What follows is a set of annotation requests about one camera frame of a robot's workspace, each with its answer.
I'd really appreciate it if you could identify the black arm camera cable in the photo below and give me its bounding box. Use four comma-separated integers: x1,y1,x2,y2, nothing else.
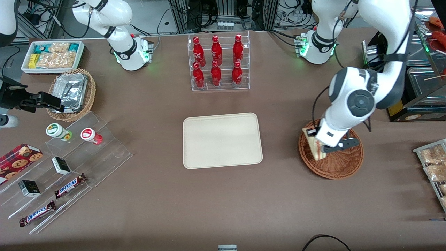
311,85,331,130

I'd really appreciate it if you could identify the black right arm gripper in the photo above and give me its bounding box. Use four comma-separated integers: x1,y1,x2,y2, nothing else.
0,77,66,113

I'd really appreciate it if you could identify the clear acrylic stepped display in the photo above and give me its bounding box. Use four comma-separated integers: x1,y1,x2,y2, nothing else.
0,111,133,235

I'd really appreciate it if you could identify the triangle sandwich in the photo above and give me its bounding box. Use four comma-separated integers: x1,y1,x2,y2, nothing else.
302,127,328,161

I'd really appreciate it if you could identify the red cola bottle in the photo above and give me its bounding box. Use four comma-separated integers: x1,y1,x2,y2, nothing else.
232,61,243,88
193,62,205,89
233,34,244,63
211,61,222,87
193,36,206,65
211,35,223,64

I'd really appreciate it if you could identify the steel pan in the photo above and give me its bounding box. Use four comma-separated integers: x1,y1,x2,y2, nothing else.
407,66,446,105

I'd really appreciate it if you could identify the aluminium frame rack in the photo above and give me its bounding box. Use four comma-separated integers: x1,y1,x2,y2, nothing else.
167,0,279,33

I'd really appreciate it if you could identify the foil food container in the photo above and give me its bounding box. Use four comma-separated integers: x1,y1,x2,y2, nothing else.
52,73,88,113

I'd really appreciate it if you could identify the green lid cup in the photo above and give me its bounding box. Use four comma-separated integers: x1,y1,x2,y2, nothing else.
46,123,73,141

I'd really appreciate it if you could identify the tan wicker basket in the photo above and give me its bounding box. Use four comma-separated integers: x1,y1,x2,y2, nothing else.
46,68,97,122

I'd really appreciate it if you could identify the round brown wicker basket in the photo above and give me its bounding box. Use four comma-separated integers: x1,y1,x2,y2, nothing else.
298,119,364,180

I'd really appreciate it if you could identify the metal wire snack rack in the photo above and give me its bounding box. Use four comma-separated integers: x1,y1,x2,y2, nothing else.
413,139,446,213

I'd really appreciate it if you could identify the black table edge cable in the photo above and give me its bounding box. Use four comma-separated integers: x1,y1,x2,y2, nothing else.
302,234,352,251

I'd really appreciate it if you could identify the cream plastic serving tray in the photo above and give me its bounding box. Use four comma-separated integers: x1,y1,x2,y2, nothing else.
183,112,263,169

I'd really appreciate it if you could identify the white snack bin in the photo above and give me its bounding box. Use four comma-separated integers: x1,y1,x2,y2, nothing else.
21,40,85,75

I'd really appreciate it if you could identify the small black box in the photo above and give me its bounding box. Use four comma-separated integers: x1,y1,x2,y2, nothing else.
51,157,71,175
18,180,41,198

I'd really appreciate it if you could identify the snickers chocolate bar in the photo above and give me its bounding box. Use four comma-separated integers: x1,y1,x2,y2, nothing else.
54,173,87,199
19,200,56,227

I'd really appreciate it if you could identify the clear rice cracker pack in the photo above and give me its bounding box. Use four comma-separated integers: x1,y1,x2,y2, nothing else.
49,42,71,53
36,52,78,69

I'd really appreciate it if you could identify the red cookie box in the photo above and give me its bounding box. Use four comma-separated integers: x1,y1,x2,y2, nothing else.
0,143,44,185

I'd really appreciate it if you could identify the red lid cup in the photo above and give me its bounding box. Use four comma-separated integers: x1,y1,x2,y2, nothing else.
80,128,103,145

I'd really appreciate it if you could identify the clear acrylic bottle rack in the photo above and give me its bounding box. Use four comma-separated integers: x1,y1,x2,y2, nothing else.
187,31,251,92

